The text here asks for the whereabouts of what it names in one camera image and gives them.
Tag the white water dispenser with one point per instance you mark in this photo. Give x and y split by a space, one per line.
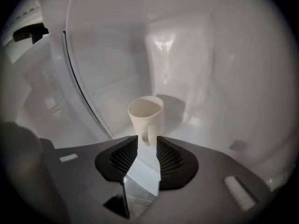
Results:
187 55

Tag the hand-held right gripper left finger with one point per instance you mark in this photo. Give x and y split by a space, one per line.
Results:
81 171

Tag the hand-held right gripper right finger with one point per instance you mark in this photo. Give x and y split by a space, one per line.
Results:
205 183

